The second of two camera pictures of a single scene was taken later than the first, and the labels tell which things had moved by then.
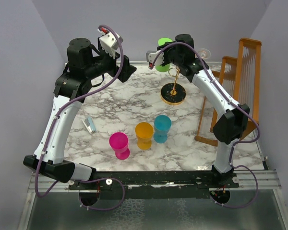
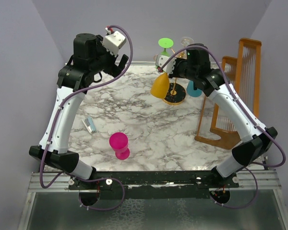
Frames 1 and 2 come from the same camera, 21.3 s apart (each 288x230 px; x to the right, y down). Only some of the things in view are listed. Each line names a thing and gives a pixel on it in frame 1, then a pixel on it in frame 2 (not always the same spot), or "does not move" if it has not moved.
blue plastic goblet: [162, 124] -> [190, 91]
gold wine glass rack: [173, 94] does not move
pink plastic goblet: [118, 142] does not move
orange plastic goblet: [144, 131] -> [160, 86]
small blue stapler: [90, 124] does not move
